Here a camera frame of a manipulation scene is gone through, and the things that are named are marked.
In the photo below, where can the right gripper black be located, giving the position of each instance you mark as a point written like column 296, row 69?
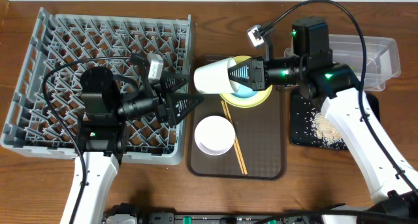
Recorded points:
column 257, row 74

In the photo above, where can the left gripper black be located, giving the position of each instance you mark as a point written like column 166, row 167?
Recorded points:
column 162, row 100

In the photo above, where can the light blue bowl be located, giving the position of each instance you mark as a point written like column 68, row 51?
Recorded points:
column 244, row 94

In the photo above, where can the white paper cup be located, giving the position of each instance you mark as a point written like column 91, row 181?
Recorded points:
column 214, row 78

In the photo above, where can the white bowl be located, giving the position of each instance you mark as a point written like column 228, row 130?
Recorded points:
column 214, row 135

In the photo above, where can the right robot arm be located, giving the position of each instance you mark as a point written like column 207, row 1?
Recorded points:
column 336, row 91

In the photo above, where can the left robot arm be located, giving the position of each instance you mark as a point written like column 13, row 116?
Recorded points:
column 102, row 137

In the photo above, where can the grey plastic dishwasher rack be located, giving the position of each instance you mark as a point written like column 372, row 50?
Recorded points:
column 46, row 103

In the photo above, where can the yellow plate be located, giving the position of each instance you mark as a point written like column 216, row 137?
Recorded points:
column 257, row 99

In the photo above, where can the wooden chopstick right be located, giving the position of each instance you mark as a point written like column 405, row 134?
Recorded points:
column 236, row 142

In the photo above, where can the wooden chopstick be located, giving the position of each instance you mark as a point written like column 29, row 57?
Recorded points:
column 232, row 142
column 236, row 142

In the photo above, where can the brown serving tray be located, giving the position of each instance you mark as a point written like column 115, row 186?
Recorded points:
column 258, row 151

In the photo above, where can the wooden chopstick left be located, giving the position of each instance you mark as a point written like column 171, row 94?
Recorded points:
column 232, row 142

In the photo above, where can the black tray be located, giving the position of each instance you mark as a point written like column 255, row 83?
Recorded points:
column 301, row 133

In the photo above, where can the food scraps pile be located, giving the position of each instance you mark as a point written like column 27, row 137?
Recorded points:
column 324, row 130

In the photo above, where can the clear plastic bin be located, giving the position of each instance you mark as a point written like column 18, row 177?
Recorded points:
column 382, row 58

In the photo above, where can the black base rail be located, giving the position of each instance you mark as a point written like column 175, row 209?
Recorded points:
column 125, row 213

